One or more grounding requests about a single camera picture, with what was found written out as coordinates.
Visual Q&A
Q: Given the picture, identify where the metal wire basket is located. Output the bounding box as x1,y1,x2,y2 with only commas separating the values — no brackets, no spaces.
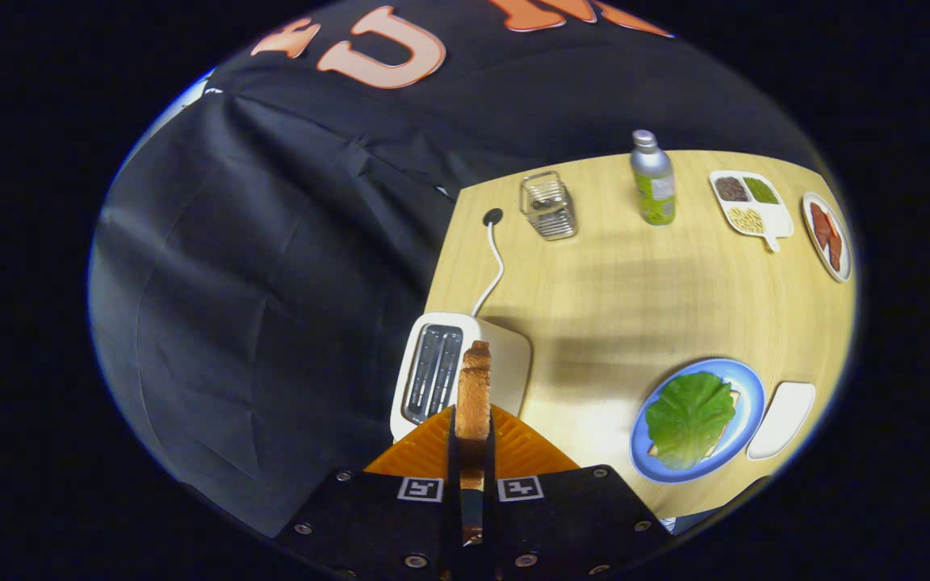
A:
520,170,578,241

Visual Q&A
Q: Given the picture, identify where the white divided dish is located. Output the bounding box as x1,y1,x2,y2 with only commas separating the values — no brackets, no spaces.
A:
709,170,794,253

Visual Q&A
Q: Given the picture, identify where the white bread slice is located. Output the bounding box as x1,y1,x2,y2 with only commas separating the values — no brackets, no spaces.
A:
647,390,741,459

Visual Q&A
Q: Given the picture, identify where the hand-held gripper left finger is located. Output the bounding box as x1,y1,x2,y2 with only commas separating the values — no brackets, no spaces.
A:
275,406,466,581

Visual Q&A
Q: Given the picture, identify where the cream white toaster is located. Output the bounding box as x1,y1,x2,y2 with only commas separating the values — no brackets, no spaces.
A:
389,311,533,444

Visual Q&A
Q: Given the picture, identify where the toasted bread slice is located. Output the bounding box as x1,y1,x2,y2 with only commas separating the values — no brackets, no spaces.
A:
455,341,493,545

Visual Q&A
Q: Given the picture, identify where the silver green bottle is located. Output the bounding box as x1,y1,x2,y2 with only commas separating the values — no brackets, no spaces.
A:
630,130,677,226

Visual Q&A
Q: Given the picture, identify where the blue round plate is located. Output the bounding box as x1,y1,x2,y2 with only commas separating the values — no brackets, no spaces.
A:
630,358,766,485

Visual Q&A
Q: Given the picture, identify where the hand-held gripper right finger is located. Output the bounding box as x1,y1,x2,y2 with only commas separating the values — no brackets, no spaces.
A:
480,406,673,581

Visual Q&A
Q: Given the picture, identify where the white toaster cable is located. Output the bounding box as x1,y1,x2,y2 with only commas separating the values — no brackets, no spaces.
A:
471,222,506,317

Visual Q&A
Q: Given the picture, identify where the green lettuce leaf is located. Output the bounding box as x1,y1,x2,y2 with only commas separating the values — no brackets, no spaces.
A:
645,372,737,471

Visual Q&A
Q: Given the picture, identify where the white oval meat plate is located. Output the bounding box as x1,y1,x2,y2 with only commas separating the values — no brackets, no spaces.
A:
802,191,853,283

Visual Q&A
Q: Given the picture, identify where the empty white curved plate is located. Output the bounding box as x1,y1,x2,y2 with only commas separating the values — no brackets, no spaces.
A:
747,382,817,461

